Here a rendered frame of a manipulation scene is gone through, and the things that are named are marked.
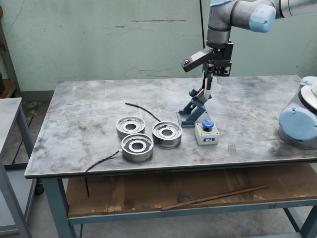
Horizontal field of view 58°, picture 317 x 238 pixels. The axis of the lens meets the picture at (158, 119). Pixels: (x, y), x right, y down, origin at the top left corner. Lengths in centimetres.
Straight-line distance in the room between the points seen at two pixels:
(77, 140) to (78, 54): 164
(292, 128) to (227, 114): 34
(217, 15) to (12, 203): 114
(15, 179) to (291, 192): 143
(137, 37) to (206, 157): 172
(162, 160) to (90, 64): 181
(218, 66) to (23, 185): 126
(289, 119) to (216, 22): 36
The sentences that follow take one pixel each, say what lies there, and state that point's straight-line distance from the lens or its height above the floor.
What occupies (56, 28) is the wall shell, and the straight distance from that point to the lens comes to 256.
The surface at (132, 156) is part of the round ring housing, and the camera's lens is 91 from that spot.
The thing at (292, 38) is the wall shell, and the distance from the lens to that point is 295.
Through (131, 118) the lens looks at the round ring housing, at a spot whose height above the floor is 83.
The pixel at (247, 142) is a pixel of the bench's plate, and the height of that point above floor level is 80.
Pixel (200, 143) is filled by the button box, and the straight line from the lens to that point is 100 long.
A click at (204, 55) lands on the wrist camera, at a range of 98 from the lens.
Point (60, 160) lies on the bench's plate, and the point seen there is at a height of 80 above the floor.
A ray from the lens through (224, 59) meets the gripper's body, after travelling 101.
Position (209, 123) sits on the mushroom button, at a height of 87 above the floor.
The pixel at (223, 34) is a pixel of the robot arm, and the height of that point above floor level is 115.
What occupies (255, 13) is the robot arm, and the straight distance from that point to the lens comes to 89.
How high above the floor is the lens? 145
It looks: 35 degrees down
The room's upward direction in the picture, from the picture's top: 2 degrees clockwise
